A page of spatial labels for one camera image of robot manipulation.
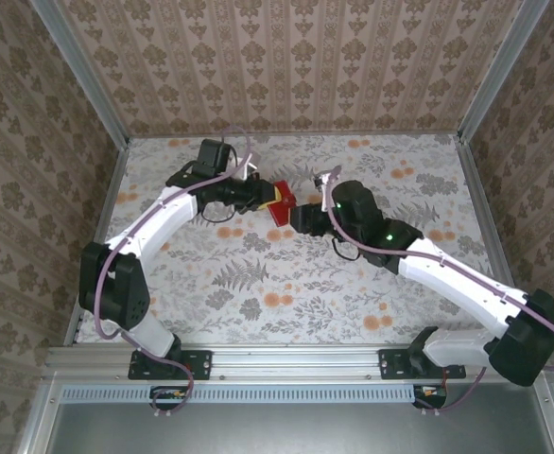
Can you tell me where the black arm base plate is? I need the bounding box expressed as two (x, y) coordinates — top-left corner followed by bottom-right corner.
(128, 348), (213, 382)
(378, 348), (467, 382)

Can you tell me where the red card holder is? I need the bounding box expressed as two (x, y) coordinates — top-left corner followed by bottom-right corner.
(266, 179), (298, 227)

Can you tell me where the grey metal panel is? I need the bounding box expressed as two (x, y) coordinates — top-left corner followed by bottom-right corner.
(19, 381), (554, 454)

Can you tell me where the grey slotted cable duct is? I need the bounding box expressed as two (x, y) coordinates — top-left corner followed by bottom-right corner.
(61, 383), (450, 404)

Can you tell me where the aluminium table edge rail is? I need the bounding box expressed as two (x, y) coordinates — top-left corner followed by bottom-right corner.
(62, 139), (130, 349)
(456, 134), (529, 346)

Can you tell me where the black wiring connector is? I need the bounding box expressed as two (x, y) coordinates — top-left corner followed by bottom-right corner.
(149, 385), (192, 411)
(412, 383), (449, 410)

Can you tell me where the aluminium frame post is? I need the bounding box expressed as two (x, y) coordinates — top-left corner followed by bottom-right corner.
(457, 0), (551, 143)
(26, 0), (131, 148)

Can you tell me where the floral patterned table cover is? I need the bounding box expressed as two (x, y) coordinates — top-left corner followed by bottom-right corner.
(76, 133), (514, 346)

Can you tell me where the thin black cable loop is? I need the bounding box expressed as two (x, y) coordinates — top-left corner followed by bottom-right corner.
(199, 202), (241, 226)
(331, 235), (364, 262)

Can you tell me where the aluminium mounting rail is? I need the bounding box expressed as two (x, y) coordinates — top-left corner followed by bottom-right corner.
(43, 343), (554, 380)

